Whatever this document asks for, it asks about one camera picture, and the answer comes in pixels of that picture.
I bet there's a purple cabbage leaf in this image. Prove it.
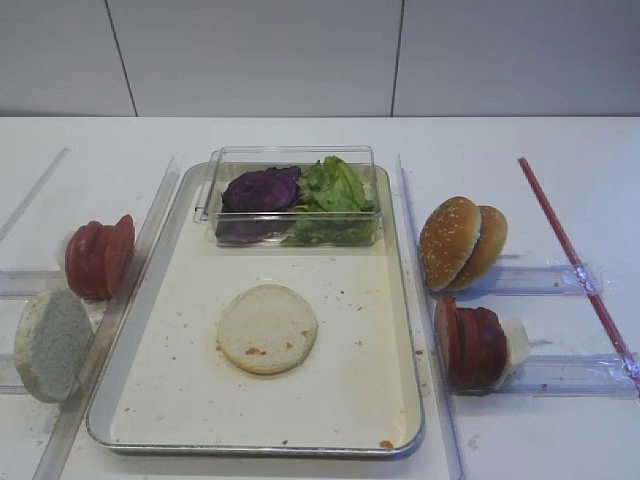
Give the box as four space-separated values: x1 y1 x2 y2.
215 166 301 244

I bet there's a white bread slice on tray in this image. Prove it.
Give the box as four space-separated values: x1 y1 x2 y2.
216 284 318 375

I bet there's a rear sesame bun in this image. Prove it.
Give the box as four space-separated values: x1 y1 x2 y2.
447 205 508 291

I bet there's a clear tomato track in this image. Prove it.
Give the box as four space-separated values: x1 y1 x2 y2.
0 271 67 300

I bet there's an upright bread slice left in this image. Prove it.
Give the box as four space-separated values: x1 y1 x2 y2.
14 289 93 403

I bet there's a clear patty track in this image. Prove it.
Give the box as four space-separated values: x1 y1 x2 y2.
449 354 639 398

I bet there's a clear rail right of tray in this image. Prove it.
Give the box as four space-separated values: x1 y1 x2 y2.
396 154 466 479

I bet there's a clear plastic container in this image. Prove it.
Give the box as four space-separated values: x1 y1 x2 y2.
195 145 382 247

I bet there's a red plastic rail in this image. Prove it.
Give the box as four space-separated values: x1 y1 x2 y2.
518 157 639 391

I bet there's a clear rail of tray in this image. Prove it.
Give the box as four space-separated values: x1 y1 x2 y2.
33 157 181 480
396 154 466 479

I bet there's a clear bun track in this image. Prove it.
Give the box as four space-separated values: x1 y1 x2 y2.
483 264 604 296

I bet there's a metal baking tray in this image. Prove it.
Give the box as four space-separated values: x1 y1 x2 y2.
87 164 425 458

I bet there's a meat patties stack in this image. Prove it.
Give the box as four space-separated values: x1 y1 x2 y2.
435 297 509 390

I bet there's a clear rail left of tray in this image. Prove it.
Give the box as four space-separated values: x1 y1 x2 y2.
33 157 181 480

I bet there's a sesame bun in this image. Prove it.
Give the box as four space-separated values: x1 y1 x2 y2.
419 196 481 291
447 205 508 291

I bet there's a front sesame bun top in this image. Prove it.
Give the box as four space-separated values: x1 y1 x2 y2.
419 196 481 291

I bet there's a green lettuce in container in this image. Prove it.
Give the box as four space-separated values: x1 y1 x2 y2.
282 155 377 246

